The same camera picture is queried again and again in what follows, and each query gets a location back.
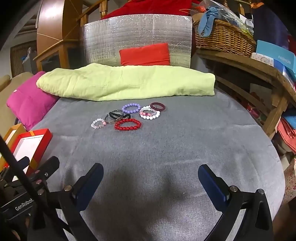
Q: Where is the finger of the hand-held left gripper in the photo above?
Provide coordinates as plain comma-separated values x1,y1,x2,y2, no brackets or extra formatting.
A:
28,156,60,187
13,157,31,173

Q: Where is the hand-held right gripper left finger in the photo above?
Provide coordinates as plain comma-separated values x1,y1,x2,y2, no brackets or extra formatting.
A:
50,163,104,241

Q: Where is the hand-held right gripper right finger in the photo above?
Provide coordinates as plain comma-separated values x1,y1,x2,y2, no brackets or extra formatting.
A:
198,164,274,241

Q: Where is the red cardboard box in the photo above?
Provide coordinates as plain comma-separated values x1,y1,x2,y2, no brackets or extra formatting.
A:
9,128,53,176

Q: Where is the pale pink bead bracelet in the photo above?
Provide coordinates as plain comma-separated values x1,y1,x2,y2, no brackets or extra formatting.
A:
91,118,107,129

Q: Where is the red bead bracelet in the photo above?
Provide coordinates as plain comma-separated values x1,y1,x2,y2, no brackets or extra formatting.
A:
114,118,142,133

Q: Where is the silver bangle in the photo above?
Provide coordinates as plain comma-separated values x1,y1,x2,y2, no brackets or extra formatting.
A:
105,113,121,124

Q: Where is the black hair tie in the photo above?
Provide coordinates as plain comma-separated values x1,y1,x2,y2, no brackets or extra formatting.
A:
109,111,131,120

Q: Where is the maroon bangle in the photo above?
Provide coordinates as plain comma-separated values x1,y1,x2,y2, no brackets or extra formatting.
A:
150,102,167,112

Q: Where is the orange cardboard box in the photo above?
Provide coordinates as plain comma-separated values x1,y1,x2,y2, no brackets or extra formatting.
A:
0,123,26,172

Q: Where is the pink cushion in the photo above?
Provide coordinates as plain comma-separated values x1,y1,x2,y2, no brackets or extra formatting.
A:
6,71,61,131

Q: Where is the grey blanket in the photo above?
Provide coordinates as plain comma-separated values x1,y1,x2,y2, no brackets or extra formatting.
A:
27,93,287,241

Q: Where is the stack of red paper bags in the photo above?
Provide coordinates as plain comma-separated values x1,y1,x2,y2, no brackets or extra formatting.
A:
277,117,296,154

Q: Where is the folded light green cloth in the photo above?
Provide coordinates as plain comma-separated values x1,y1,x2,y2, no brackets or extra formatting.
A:
36,63,216,102

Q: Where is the wooden shelf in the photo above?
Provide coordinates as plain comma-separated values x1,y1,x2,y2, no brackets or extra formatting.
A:
196,49,296,140

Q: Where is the small white patterned box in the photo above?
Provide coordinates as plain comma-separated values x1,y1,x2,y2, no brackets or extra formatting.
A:
251,52,275,67

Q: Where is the small red cushion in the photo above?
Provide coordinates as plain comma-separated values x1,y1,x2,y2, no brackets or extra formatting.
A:
119,43,171,67

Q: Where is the wooden cabinet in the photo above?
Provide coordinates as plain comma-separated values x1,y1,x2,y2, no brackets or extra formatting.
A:
35,0,102,70

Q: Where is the wicker basket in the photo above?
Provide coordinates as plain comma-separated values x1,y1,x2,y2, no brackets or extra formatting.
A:
193,20,258,58

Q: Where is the light blue box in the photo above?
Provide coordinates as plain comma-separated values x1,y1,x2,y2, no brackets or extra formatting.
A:
255,40,296,71

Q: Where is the silver foil panel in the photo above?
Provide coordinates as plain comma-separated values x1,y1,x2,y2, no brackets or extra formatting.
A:
83,14,193,69

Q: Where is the wooden chair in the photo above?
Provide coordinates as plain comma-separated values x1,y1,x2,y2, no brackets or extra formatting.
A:
79,0,110,26

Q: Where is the blue cloth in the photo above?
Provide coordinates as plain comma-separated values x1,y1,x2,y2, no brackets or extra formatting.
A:
199,6,223,38

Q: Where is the dark blue bag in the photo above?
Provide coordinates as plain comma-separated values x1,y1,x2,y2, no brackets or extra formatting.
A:
253,0,296,56

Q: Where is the red blanket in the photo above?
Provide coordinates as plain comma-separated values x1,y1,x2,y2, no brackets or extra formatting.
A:
101,0,202,19

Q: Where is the black cable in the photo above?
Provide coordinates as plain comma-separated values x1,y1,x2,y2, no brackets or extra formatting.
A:
0,134,59,234

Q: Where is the purple bead bracelet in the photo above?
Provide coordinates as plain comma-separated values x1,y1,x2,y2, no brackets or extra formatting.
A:
122,103,142,114

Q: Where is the white bead bracelet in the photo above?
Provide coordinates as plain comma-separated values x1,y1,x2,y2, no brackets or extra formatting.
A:
140,106,161,120

